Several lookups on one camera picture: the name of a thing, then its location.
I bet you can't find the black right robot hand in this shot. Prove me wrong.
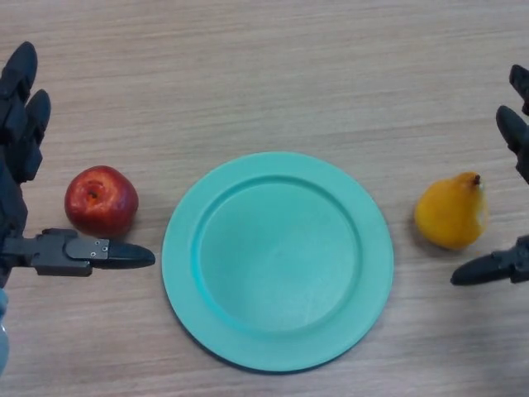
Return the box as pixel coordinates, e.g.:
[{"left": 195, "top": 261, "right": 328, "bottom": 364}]
[{"left": 450, "top": 64, "right": 529, "bottom": 286}]

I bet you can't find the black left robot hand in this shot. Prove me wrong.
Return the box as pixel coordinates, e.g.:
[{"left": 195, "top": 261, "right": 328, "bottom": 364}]
[{"left": 0, "top": 41, "right": 156, "bottom": 290}]

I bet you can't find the yellow pear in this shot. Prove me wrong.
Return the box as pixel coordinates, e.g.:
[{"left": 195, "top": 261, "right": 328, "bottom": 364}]
[{"left": 414, "top": 171, "right": 488, "bottom": 251}]

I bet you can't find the teal round plate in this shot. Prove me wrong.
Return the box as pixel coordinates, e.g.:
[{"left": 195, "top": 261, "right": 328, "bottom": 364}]
[{"left": 161, "top": 151, "right": 394, "bottom": 375}]

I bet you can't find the red apple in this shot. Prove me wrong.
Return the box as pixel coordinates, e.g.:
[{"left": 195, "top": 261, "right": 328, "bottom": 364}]
[{"left": 64, "top": 165, "right": 139, "bottom": 238}]

